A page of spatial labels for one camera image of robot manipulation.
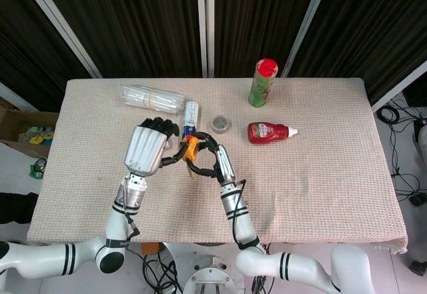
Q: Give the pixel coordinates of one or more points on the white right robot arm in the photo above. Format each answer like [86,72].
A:
[240,214]

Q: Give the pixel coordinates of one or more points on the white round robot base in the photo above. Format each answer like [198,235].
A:
[211,275]

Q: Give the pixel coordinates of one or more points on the green can with red lid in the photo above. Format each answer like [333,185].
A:
[262,84]

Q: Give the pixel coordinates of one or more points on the brown cardboard box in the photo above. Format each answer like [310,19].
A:
[20,124]

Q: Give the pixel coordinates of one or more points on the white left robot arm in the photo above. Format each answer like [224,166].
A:
[116,220]

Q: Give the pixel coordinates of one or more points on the orange block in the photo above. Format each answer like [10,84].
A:
[149,248]

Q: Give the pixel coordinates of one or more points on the red ketchup bottle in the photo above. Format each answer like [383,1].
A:
[265,133]

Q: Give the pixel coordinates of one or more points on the black power adapter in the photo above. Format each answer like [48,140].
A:
[418,199]

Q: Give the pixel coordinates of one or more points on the blue white tube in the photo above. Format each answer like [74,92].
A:
[191,117]

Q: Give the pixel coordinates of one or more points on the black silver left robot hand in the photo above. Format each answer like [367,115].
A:
[145,149]

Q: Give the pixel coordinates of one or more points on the beige woven tablecloth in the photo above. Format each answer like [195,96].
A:
[300,187]

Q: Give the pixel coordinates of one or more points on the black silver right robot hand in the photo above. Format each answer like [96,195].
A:
[225,164]

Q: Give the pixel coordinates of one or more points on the white partition post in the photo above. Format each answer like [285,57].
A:
[305,24]
[205,24]
[400,84]
[60,24]

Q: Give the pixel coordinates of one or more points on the black fabric object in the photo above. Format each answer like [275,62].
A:
[16,207]

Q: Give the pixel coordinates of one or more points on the small orange object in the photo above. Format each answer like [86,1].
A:
[191,150]

